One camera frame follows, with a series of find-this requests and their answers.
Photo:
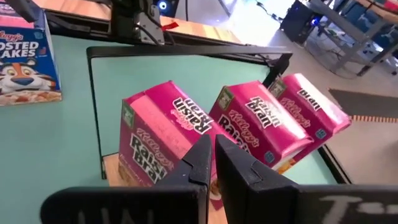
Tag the grey desk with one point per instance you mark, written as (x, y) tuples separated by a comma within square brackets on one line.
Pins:
[(342, 25)]

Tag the Raisin Bran cereal box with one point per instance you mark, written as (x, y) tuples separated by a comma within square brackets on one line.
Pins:
[(264, 124), (314, 102), (161, 124)]

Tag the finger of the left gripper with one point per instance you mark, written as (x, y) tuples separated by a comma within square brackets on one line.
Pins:
[(25, 9)]

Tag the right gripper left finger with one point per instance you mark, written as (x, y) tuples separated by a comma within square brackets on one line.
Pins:
[(180, 199)]

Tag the Frosted Flakes cereal box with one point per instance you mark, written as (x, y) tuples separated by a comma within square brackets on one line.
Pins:
[(28, 62)]

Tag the teal table mat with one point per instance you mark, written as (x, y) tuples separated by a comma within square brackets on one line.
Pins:
[(62, 140)]

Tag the yellow black hazard tape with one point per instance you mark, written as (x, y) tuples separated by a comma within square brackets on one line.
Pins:
[(373, 119)]

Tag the black device blue light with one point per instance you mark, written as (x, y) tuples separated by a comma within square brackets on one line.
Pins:
[(163, 5)]

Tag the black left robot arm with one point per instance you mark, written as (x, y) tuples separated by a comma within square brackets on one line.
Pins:
[(124, 18)]

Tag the black computer blue light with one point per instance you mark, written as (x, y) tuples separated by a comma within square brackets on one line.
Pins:
[(295, 21)]

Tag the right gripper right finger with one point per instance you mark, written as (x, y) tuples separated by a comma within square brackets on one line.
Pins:
[(248, 193)]

